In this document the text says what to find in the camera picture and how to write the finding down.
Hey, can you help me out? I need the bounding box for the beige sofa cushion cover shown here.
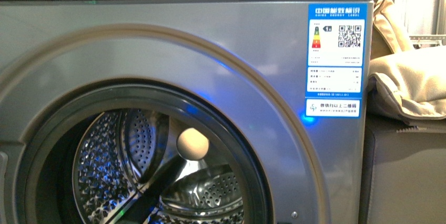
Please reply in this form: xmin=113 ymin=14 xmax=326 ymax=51
xmin=367 ymin=0 xmax=445 ymax=120

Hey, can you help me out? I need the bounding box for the grey front-load washing machine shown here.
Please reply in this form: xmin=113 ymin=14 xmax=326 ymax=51
xmin=1 ymin=0 xmax=373 ymax=223

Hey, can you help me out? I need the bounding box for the blue energy label sticker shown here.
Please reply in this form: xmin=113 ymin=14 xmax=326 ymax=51
xmin=305 ymin=3 xmax=368 ymax=118

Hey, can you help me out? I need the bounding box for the steel washing machine drum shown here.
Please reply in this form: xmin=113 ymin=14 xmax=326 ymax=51
xmin=72 ymin=108 xmax=245 ymax=223

